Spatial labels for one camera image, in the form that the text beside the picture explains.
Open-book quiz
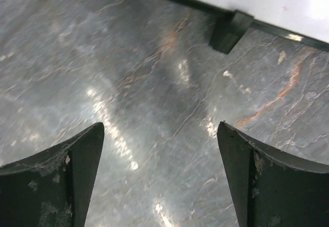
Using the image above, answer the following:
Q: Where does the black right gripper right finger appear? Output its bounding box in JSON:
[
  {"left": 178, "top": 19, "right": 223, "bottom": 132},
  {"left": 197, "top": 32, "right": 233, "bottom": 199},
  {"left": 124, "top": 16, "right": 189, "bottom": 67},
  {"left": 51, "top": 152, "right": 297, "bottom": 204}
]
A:
[{"left": 217, "top": 122, "right": 328, "bottom": 226}]

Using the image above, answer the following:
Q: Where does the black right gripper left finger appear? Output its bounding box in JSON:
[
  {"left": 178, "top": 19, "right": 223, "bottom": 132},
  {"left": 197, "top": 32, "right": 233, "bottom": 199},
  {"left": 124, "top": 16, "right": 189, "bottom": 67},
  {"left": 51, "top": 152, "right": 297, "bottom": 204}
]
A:
[{"left": 1, "top": 122, "right": 104, "bottom": 226}]

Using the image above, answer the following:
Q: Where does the white whiteboard black frame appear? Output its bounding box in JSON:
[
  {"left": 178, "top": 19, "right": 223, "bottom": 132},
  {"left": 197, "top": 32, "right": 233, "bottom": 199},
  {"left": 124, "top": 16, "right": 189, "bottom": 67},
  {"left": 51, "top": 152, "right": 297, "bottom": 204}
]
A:
[{"left": 169, "top": 0, "right": 328, "bottom": 54}]

